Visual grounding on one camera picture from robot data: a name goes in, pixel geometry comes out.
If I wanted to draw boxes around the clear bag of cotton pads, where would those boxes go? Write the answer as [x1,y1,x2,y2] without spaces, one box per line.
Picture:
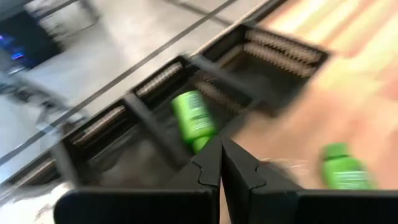
[0,182,74,224]

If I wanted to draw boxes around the black box with blue lights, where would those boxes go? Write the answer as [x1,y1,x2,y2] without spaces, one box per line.
[0,12,62,71]

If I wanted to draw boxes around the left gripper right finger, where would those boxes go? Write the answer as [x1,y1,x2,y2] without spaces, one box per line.
[221,138,398,224]

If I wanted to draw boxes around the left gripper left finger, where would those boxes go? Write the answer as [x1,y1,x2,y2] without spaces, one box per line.
[53,138,222,224]

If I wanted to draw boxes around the green travel bottle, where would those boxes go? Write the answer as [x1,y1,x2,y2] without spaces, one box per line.
[170,90,218,155]
[320,142,377,190]

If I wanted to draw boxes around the black plastic mesh basket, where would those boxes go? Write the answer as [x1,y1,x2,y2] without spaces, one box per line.
[130,55,259,156]
[0,149,78,200]
[60,93,187,187]
[201,23,331,118]

